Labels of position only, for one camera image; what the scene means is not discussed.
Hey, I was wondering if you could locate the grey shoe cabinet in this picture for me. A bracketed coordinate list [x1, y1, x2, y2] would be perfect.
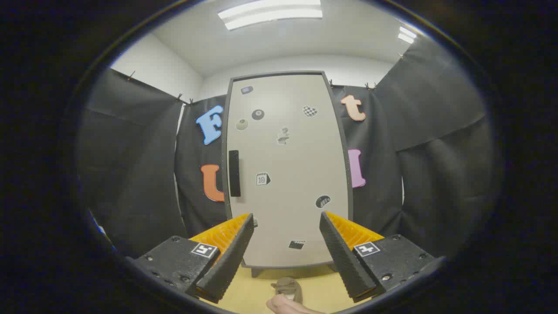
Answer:
[221, 71, 354, 278]

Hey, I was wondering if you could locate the black backdrop cloth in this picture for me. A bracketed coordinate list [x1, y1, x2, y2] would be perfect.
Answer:
[78, 37, 495, 258]

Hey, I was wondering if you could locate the black door handle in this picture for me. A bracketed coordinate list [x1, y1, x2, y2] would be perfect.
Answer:
[229, 150, 241, 197]

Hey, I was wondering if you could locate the small ceiling light panel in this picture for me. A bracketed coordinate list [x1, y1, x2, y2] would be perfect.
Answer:
[398, 26, 418, 44]

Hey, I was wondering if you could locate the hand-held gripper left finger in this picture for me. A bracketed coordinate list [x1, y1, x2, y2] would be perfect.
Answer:
[126, 213, 255, 304]

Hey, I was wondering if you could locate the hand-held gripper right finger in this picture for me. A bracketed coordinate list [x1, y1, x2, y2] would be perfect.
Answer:
[319, 211, 446, 303]

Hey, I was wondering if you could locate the grey shoe cabinet door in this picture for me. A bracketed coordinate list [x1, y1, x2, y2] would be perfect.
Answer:
[227, 74, 349, 267]

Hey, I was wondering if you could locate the brown plush shoe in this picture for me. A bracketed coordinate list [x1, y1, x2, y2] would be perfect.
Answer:
[270, 277, 303, 304]

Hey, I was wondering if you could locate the long ceiling light panel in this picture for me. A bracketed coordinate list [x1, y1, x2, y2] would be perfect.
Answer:
[218, 0, 323, 31]

